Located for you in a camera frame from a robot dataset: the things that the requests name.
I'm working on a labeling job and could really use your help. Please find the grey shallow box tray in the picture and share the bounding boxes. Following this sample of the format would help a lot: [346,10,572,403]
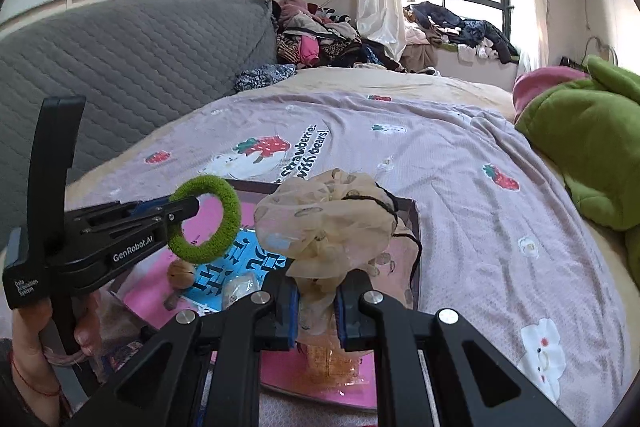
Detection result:
[107,179,423,413]

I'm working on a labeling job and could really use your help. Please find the beige mesh drawstring bag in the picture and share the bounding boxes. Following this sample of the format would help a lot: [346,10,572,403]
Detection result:
[254,168,423,348]

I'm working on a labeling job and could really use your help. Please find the green fleece blanket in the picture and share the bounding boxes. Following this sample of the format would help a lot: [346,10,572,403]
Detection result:
[515,56,640,290]

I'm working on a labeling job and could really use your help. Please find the clear wrapped pale packet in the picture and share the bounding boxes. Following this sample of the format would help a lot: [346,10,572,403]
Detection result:
[220,274,261,308]

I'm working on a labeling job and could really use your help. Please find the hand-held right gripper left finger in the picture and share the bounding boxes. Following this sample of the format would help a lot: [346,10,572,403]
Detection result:
[65,276,301,427]

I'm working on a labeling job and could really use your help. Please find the green fuzzy ring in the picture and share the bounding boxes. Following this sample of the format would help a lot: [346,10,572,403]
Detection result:
[167,175,241,264]

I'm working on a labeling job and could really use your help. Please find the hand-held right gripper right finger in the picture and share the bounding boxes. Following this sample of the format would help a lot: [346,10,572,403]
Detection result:
[335,270,576,427]

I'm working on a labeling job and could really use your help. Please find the small brown round toy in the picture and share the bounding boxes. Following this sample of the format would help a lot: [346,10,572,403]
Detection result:
[167,261,197,292]

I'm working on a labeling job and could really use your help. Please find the person's left forearm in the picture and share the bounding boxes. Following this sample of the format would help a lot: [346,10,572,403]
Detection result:
[0,339,73,427]

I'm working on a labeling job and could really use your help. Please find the dark blue patterned cloth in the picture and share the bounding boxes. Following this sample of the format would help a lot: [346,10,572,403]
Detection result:
[234,63,297,92]

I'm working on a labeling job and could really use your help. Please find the dark clothes on windowsill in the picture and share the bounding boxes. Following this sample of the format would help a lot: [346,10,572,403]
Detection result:
[404,1,521,65]

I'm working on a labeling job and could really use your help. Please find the pink book with blue label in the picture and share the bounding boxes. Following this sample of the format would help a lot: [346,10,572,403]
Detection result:
[122,202,413,408]

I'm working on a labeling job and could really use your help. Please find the white wire loop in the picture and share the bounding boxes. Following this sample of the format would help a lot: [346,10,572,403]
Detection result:
[585,36,618,65]

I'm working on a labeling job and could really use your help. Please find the pile of mixed clothes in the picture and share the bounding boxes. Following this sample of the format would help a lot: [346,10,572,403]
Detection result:
[272,0,408,72]

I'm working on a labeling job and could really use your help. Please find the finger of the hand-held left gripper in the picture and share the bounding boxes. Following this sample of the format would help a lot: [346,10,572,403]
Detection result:
[67,198,175,229]
[80,197,201,254]

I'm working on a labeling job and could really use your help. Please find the red string bracelet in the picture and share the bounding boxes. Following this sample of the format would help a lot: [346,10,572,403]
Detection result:
[9,349,63,398]

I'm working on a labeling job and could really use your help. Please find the person's left hand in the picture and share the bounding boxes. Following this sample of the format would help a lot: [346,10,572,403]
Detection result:
[11,293,103,389]

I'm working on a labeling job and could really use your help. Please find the pink pillow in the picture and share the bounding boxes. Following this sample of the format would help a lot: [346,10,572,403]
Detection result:
[512,66,591,122]

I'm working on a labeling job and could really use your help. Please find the orange bread packet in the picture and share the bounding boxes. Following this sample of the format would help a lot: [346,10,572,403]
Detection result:
[300,337,371,388]

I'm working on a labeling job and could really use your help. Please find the grey quilted headboard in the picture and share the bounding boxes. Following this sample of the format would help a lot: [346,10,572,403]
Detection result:
[0,0,278,233]

